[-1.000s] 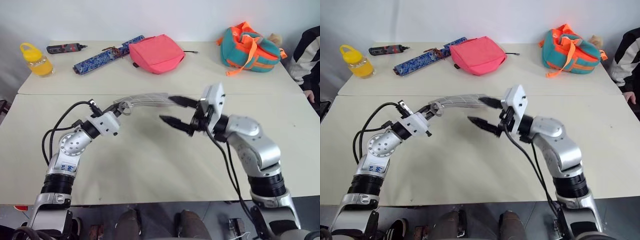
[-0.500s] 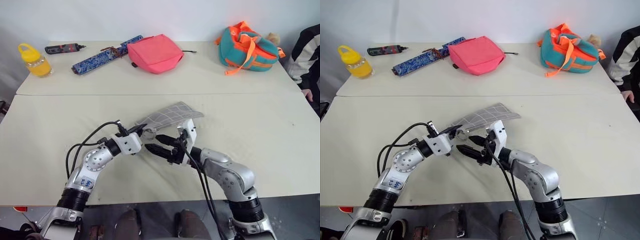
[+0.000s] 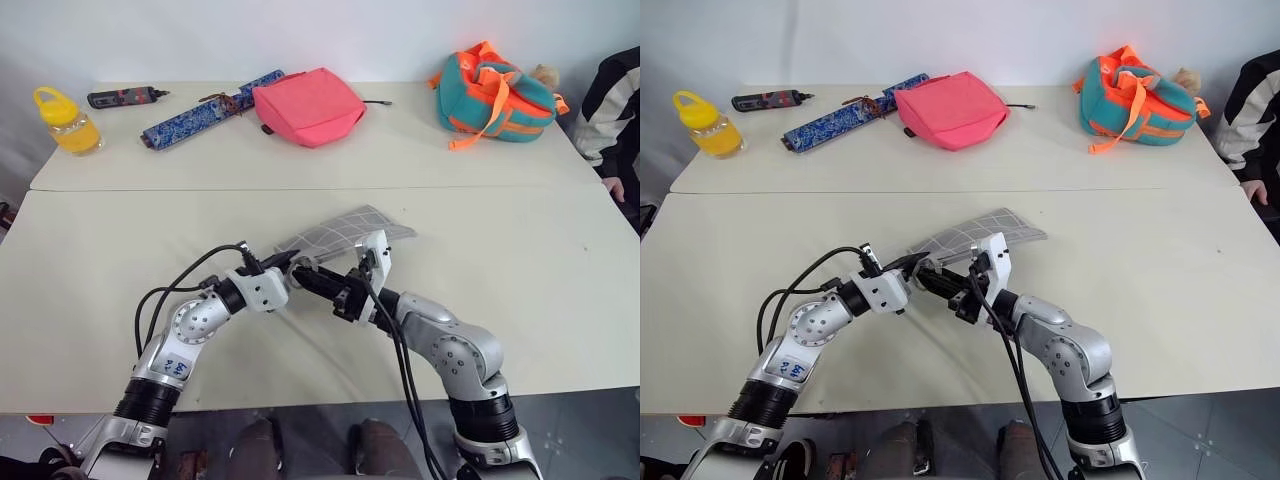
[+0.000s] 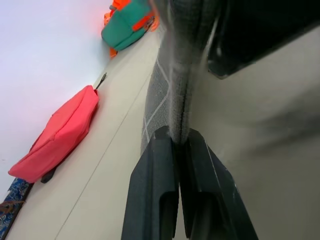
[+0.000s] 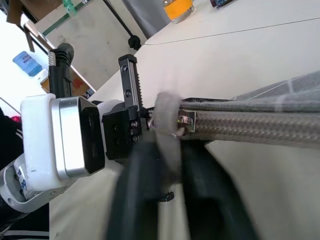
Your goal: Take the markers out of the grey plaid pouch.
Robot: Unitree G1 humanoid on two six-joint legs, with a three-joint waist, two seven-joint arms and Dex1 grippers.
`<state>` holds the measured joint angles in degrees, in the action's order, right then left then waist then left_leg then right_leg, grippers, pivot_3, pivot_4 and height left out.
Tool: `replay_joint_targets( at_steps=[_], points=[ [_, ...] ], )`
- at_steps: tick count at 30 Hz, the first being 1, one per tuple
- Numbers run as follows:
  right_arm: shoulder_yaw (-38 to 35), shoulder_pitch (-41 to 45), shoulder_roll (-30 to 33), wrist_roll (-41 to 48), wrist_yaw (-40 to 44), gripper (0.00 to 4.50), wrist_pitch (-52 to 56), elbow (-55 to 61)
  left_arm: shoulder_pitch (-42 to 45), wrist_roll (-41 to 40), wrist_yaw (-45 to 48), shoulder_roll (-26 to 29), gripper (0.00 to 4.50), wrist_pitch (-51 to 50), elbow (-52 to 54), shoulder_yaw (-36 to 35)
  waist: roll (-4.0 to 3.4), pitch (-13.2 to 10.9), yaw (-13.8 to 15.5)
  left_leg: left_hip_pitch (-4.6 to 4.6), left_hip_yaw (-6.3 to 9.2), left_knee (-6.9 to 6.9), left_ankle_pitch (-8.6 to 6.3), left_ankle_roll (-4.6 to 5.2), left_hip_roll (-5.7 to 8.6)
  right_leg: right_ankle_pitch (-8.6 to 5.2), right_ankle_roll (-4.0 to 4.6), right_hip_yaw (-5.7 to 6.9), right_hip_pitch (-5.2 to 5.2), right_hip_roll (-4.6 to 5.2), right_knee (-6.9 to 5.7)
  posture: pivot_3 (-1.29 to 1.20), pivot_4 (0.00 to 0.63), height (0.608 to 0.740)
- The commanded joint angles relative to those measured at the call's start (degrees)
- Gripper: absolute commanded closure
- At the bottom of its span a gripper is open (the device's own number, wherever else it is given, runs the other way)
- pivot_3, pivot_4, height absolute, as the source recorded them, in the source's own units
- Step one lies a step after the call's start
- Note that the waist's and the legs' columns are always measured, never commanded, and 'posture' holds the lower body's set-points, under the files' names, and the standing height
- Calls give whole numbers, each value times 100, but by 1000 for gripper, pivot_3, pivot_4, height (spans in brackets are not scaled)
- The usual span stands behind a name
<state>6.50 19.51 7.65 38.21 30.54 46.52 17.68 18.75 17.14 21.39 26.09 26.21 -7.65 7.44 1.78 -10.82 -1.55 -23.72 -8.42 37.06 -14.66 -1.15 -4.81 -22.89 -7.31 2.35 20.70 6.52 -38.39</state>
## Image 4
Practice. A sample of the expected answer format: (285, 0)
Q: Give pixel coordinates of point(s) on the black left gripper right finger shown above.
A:
(207, 190)

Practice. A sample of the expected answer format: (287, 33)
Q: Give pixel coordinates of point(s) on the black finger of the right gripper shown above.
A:
(262, 30)

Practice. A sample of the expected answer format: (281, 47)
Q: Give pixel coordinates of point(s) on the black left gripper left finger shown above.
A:
(150, 180)

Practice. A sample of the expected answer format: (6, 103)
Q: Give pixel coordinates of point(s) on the grey plaid pouch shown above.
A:
(182, 50)

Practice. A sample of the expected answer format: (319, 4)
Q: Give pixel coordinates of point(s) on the coral red fabric pouch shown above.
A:
(60, 132)

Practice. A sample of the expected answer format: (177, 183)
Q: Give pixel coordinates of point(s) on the green pouch with orange trim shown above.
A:
(125, 22)

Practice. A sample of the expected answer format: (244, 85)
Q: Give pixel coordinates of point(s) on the blue patterned fabric pouch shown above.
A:
(11, 200)

